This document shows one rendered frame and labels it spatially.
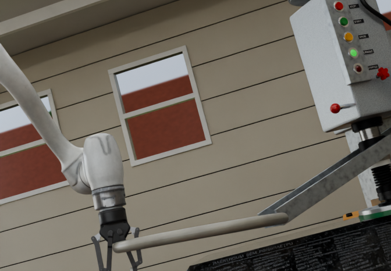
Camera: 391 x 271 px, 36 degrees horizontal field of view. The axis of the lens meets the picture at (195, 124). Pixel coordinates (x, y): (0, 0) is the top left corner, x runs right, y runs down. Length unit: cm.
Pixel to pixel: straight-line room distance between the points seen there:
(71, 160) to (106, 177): 18
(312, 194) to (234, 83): 657
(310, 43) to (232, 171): 624
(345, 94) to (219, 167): 638
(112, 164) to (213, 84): 674
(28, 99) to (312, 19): 92
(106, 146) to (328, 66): 75
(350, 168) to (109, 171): 72
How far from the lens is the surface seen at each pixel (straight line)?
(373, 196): 280
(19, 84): 169
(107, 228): 168
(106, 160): 165
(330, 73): 196
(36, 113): 173
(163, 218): 840
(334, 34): 190
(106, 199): 165
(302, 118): 815
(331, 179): 183
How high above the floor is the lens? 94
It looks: 9 degrees up
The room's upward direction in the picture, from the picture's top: 15 degrees counter-clockwise
